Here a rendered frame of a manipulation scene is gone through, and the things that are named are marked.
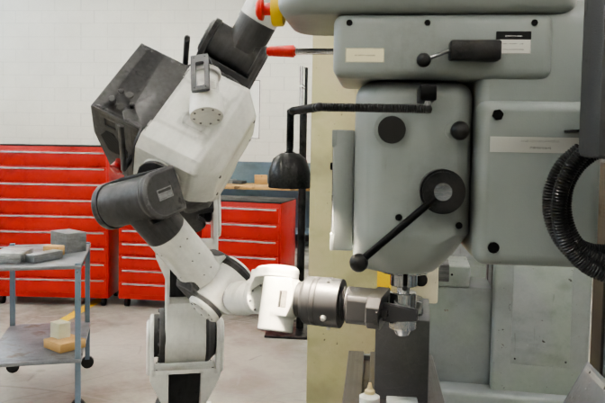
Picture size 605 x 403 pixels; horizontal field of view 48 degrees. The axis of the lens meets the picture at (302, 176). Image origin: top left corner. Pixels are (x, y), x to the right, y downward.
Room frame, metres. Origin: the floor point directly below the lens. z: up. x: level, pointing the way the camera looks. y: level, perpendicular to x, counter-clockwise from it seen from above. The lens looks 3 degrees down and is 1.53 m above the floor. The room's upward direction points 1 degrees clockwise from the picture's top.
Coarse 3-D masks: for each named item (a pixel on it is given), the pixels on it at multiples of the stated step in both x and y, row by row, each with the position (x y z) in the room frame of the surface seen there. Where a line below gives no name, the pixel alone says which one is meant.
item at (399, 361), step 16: (384, 336) 1.48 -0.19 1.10; (400, 336) 1.48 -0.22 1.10; (416, 336) 1.47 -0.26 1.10; (384, 352) 1.48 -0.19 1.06; (400, 352) 1.48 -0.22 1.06; (416, 352) 1.47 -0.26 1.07; (384, 368) 1.48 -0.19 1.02; (400, 368) 1.48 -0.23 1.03; (416, 368) 1.47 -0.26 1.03; (384, 384) 1.48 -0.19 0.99; (400, 384) 1.48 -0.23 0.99; (416, 384) 1.47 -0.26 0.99
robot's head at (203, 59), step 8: (192, 56) 1.35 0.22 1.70; (200, 56) 1.35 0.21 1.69; (208, 56) 1.35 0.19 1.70; (192, 64) 1.34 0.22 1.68; (200, 64) 1.36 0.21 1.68; (208, 64) 1.34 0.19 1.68; (192, 72) 1.33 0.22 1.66; (208, 72) 1.33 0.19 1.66; (192, 80) 1.32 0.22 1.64; (208, 80) 1.32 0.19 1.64; (192, 88) 1.31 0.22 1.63; (200, 88) 1.31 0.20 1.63; (208, 88) 1.31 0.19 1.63
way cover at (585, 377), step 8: (584, 368) 1.28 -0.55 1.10; (592, 368) 1.25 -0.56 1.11; (584, 376) 1.27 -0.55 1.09; (592, 376) 1.24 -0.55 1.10; (600, 376) 1.21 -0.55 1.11; (576, 384) 1.28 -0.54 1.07; (584, 384) 1.25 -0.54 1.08; (592, 384) 1.22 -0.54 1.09; (600, 384) 1.19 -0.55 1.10; (576, 392) 1.26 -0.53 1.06; (584, 392) 1.23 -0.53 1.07; (592, 392) 1.21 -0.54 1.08; (600, 392) 1.18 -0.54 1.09; (568, 400) 1.28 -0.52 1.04; (576, 400) 1.25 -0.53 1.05; (584, 400) 1.22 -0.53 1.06; (592, 400) 1.19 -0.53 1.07; (600, 400) 1.16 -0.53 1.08
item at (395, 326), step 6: (390, 300) 1.17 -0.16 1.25; (396, 300) 1.15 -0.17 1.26; (402, 300) 1.15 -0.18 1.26; (408, 300) 1.15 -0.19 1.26; (414, 300) 1.15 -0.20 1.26; (408, 306) 1.15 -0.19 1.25; (414, 306) 1.15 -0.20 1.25; (390, 324) 1.16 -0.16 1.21; (396, 324) 1.15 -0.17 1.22; (402, 324) 1.15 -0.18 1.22; (408, 324) 1.15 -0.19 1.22; (414, 324) 1.16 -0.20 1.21; (402, 330) 1.15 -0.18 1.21; (408, 330) 1.15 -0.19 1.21
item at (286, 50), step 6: (270, 48) 1.29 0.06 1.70; (276, 48) 1.28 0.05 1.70; (282, 48) 1.28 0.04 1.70; (288, 48) 1.28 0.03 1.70; (294, 48) 1.28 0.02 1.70; (270, 54) 1.29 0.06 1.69; (276, 54) 1.29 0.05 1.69; (282, 54) 1.28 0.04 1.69; (288, 54) 1.28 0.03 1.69; (294, 54) 1.28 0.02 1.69; (300, 54) 1.29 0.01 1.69; (306, 54) 1.29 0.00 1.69; (312, 54) 1.29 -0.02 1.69; (318, 54) 1.28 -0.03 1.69; (324, 54) 1.28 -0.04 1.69; (330, 54) 1.28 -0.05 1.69
